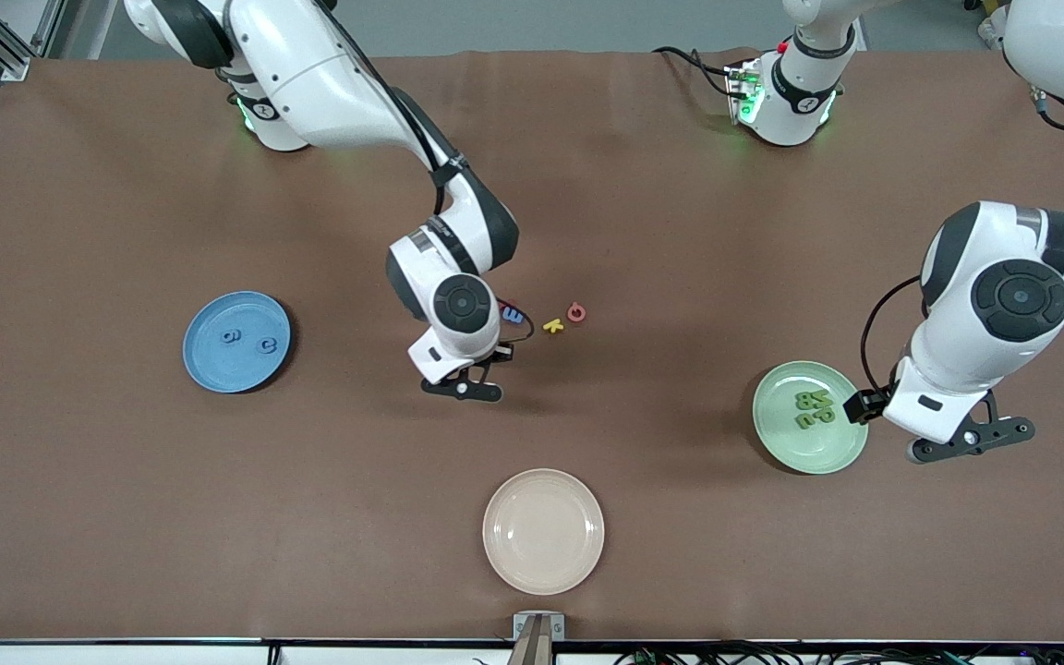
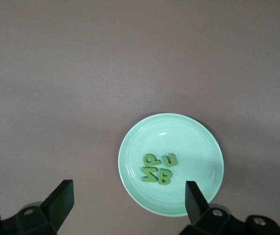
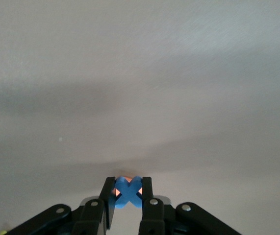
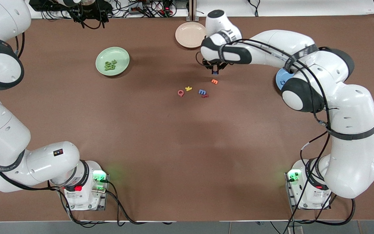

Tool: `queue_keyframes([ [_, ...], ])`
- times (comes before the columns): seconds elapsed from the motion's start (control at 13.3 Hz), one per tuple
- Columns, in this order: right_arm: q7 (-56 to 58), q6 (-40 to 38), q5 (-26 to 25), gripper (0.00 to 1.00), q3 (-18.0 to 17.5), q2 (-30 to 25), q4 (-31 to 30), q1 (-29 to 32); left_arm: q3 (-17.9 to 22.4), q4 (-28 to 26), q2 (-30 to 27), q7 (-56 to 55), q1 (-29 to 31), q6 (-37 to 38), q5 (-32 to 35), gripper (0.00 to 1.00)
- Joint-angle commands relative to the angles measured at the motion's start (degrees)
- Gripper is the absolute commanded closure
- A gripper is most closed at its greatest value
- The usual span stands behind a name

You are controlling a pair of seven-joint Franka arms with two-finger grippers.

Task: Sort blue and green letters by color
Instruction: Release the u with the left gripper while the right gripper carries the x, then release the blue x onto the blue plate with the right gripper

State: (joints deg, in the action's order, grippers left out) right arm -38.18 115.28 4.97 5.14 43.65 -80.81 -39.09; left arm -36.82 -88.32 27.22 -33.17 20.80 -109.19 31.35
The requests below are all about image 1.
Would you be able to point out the blue plate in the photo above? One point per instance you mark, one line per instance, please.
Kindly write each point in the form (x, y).
(236, 369)

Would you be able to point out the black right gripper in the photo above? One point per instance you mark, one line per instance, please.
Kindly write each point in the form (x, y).
(500, 356)

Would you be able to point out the yellow letter K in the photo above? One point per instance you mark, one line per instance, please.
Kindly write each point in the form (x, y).
(552, 325)

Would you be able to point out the green letter B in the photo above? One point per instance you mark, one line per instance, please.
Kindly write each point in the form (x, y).
(806, 401)

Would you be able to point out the pink letter Q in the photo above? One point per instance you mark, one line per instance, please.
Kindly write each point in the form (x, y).
(570, 317)

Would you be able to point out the beige plate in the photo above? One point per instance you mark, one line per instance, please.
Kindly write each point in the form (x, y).
(543, 531)

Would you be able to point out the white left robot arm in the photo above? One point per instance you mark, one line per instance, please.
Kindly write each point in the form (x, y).
(957, 369)

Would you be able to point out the brown table cover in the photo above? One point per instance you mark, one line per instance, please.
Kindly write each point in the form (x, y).
(126, 508)

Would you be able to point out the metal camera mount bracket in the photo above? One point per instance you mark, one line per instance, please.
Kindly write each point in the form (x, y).
(538, 637)

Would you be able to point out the green letter u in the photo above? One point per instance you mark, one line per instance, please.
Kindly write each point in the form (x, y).
(804, 425)

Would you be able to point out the blue letter C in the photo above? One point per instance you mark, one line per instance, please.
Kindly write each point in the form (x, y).
(260, 346)

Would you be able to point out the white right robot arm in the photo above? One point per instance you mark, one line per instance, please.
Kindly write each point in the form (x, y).
(310, 74)

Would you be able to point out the green plate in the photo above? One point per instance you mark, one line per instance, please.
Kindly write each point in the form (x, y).
(818, 453)

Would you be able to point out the white table edge panel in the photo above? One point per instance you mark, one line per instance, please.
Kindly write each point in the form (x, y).
(126, 656)

